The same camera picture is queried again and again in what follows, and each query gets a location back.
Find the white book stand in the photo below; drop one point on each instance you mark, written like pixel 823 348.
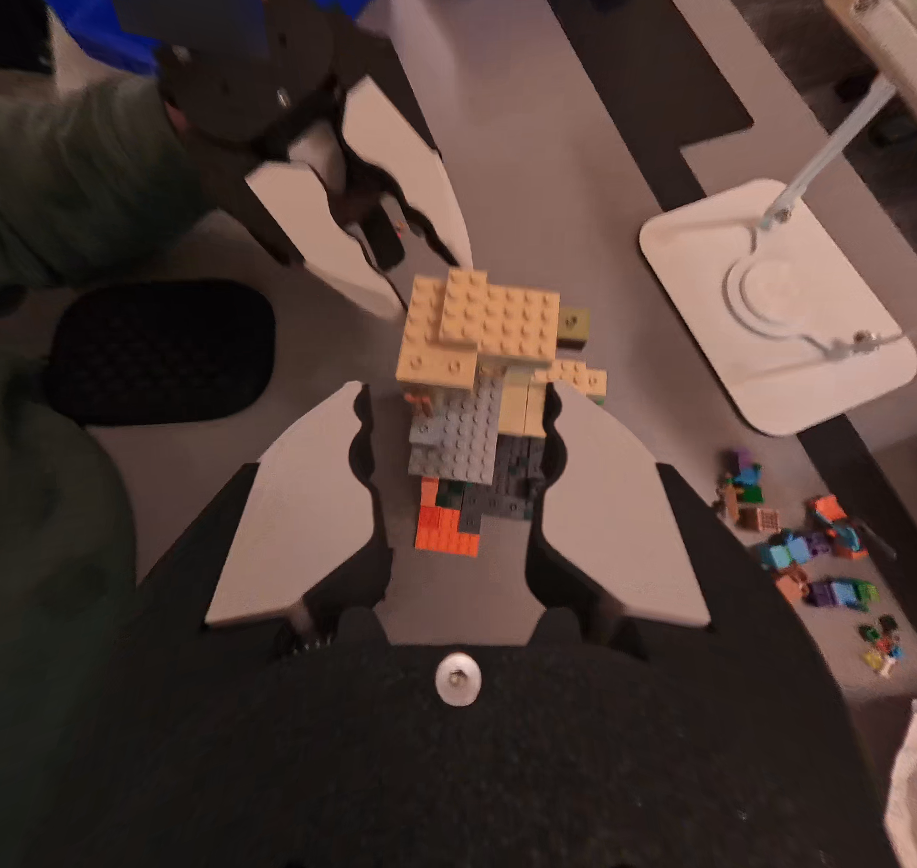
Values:
pixel 688 295

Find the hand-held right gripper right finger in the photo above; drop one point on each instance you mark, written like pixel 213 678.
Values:
pixel 623 524

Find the tan brick plate assembly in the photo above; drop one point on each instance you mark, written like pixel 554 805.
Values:
pixel 494 316

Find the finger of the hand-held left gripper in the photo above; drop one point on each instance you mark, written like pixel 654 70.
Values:
pixel 315 238
pixel 408 159

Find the pile of colourful toy figures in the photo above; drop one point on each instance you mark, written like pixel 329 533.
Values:
pixel 795 546

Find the crumpled white paper bags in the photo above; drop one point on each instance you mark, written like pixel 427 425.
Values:
pixel 906 796

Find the grey brick castle model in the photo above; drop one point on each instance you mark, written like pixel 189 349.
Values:
pixel 458 438

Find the person's left forearm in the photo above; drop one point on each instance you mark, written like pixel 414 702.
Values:
pixel 86 180

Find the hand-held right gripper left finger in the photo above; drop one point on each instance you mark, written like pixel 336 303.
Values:
pixel 301 524

